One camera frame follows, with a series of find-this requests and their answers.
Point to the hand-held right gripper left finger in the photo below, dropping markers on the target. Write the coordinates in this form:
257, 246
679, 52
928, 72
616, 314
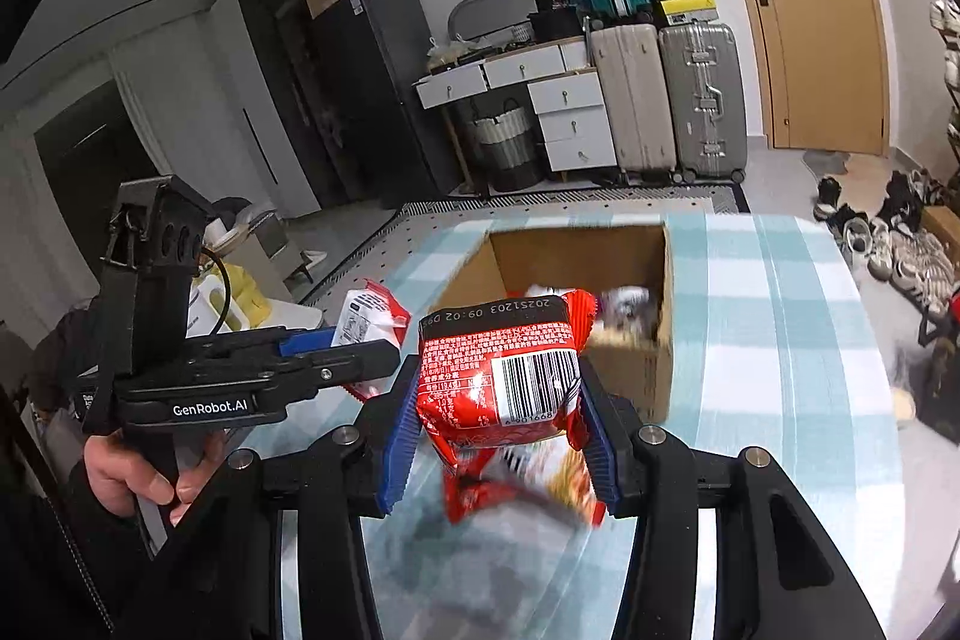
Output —
394, 460

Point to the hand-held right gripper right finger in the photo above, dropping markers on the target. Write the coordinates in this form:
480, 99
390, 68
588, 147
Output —
604, 460

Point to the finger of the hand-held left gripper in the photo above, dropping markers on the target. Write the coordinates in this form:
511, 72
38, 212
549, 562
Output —
352, 362
307, 342

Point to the white red-edged snack packet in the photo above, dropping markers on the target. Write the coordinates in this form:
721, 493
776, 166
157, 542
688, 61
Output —
364, 317

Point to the red snack packet white label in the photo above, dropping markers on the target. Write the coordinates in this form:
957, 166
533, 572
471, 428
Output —
495, 370

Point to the purple snack packet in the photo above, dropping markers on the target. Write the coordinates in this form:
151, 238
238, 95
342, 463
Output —
626, 302

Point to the person's left forearm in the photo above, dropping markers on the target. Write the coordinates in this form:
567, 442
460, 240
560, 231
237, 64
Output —
112, 572

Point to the person's left hand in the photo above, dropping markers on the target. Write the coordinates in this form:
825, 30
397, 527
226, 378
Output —
112, 467

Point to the white plastic jug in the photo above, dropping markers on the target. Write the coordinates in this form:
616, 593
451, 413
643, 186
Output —
204, 310

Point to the yellow plastic bag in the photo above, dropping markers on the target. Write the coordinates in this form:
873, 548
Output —
251, 302

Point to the white slipper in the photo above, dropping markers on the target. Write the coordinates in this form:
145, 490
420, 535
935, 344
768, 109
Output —
315, 259

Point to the open cardboard box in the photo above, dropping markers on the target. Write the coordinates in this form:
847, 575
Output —
268, 235

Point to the white curtain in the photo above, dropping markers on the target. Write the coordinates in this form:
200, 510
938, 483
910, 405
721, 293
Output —
172, 123

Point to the dark grey refrigerator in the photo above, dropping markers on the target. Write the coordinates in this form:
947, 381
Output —
382, 93

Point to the grey white woven basket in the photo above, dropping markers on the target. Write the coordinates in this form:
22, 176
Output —
510, 149

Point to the dark tall wardrobe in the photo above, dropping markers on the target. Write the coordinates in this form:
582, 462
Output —
277, 48

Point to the beige slipper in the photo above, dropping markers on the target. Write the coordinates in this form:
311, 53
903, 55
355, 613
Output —
904, 401

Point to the clear plastic bag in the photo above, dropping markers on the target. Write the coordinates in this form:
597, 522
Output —
446, 54

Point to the white drawer desk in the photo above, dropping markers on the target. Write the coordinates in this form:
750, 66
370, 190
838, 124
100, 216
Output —
570, 123

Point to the beige suitcase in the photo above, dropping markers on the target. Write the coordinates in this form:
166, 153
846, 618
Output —
634, 100

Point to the pile of loose sneakers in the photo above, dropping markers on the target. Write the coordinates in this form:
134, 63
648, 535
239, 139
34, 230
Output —
915, 265

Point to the grey doormat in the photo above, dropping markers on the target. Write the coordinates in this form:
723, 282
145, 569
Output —
825, 162

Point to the silver suitcase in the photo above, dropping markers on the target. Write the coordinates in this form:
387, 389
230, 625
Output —
705, 100

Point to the grey oval mirror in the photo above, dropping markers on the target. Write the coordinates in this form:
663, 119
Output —
487, 10

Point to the black storage box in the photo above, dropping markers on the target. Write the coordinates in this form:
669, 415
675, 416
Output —
555, 27

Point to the small brown cardboard box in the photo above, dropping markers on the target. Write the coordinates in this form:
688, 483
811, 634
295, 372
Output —
943, 224

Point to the tan wooden door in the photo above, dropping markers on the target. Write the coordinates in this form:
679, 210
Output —
817, 70

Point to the shelved shoe collection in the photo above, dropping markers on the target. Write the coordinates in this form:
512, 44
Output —
949, 21

